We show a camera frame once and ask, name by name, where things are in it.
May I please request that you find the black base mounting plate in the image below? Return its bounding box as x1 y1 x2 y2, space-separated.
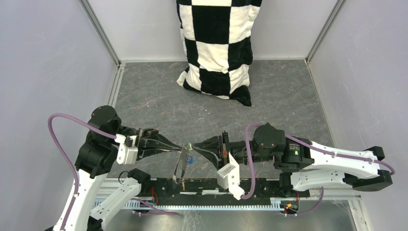
138 178 310 205

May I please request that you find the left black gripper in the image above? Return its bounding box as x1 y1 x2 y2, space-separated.
117 124 183 158

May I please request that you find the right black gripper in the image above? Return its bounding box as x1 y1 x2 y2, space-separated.
191 131 273 170

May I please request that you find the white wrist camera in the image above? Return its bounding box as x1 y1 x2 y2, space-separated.
217 154 244 200
115 134 138 165

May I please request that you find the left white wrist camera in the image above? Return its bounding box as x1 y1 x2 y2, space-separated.
115 134 138 165

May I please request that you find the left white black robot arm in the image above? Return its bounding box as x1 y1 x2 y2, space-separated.
48 105 182 231

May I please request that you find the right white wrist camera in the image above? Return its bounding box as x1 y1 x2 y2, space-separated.
217 154 244 200

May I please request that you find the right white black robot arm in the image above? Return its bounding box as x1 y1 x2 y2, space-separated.
192 123 395 200

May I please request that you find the black white checkered pillow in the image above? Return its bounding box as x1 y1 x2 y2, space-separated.
176 0 262 107

